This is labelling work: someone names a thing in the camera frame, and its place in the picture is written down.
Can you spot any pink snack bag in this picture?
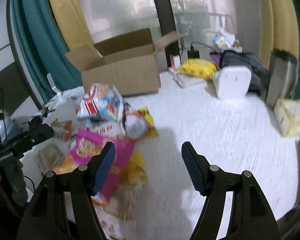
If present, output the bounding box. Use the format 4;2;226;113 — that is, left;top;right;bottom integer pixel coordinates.
53;129;134;206

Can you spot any white red cartoon snack bag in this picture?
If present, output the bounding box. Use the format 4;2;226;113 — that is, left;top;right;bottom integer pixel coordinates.
77;83;124;121

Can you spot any beige sandwich cracker pack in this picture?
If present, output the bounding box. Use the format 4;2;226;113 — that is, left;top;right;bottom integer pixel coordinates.
37;144;64;176

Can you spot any yellow potato chip bag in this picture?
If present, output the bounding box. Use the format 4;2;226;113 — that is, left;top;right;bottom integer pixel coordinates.
119;152;148;186

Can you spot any red blue anime snack bag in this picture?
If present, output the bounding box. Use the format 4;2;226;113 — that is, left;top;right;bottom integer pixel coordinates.
122;102;150;140

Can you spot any yellow small snack bag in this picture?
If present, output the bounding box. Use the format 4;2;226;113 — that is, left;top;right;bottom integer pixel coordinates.
138;107;159;138

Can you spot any white router antenna device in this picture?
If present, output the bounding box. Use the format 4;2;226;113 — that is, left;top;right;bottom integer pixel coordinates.
39;73;66;112

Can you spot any teal curtain left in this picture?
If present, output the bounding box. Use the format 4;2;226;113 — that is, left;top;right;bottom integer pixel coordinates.
12;0;82;101

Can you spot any brown cardboard box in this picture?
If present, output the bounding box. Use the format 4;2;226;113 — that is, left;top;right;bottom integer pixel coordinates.
65;28;182;96

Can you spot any white plastic appliance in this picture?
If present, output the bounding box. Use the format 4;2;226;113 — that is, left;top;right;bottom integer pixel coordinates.
212;66;251;100

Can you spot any dark bag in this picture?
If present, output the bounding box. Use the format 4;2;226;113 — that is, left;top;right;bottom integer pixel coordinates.
210;50;271;94

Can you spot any stainless steel thermos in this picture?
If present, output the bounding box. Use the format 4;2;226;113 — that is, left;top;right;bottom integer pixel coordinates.
266;48;298;109

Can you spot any yellow curtain left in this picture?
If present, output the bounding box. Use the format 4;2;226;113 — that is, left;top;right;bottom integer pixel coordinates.
49;0;94;50

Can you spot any yellow curtain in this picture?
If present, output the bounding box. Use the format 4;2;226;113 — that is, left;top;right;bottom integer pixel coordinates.
49;0;94;50
258;0;299;67

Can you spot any white charger with red light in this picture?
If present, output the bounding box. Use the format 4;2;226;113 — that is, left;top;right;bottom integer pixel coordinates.
170;55;181;69

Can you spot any black power adapter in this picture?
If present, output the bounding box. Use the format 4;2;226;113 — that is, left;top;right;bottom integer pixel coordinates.
187;49;200;59

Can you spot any crumpled white plastic bag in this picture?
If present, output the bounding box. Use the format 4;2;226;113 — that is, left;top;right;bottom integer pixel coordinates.
212;28;243;53

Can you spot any yellow curtain right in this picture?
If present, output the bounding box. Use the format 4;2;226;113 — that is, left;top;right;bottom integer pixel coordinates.
258;0;299;67

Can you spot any black window frame post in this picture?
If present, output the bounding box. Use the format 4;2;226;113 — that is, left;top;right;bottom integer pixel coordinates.
148;0;180;61

